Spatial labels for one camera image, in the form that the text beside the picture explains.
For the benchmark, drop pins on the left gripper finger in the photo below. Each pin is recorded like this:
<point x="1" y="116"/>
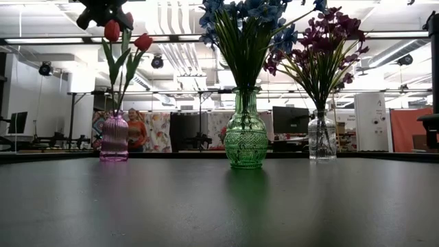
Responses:
<point x="122" y="22"/>
<point x="84" y="21"/>

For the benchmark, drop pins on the black metal rack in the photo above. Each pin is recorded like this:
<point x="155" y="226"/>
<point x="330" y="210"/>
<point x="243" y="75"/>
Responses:
<point x="72" y="113"/>

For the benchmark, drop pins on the black curtain panel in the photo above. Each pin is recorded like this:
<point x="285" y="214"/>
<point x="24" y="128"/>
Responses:
<point x="187" y="127"/>

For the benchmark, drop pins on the clear glass vase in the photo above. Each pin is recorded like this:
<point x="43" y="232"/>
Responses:
<point x="321" y="137"/>

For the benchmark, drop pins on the white cabinet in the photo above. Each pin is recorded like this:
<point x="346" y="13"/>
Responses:
<point x="372" y="120"/>

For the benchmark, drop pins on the black computer monitor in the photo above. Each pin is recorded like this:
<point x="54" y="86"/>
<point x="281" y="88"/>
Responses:
<point x="18" y="122"/>
<point x="291" y="120"/>

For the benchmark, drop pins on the orange partition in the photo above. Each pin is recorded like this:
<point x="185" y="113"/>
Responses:
<point x="409" y="127"/>

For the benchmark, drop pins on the black ceiling spotlight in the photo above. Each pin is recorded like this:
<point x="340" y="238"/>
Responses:
<point x="157" y="62"/>
<point x="45" y="68"/>
<point x="405" y="60"/>

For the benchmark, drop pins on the background black robot arm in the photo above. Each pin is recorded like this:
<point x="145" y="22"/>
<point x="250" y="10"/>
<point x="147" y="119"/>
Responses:
<point x="199" y="140"/>
<point x="56" y="140"/>

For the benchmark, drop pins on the green patterned glass vase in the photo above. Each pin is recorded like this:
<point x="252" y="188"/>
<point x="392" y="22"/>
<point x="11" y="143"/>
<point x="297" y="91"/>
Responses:
<point x="246" y="140"/>

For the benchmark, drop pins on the person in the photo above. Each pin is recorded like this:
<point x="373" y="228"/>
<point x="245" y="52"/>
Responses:
<point x="136" y="132"/>

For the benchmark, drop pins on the white floral cloth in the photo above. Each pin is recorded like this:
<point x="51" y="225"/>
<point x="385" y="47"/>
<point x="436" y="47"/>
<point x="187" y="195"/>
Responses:
<point x="159" y="132"/>

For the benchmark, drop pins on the pink ribbed glass vase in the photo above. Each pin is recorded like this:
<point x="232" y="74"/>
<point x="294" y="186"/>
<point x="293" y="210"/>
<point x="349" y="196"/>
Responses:
<point x="114" y="137"/>

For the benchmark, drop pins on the black table mat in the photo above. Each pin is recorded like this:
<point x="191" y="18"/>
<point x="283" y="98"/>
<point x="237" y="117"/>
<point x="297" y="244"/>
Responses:
<point x="205" y="212"/>

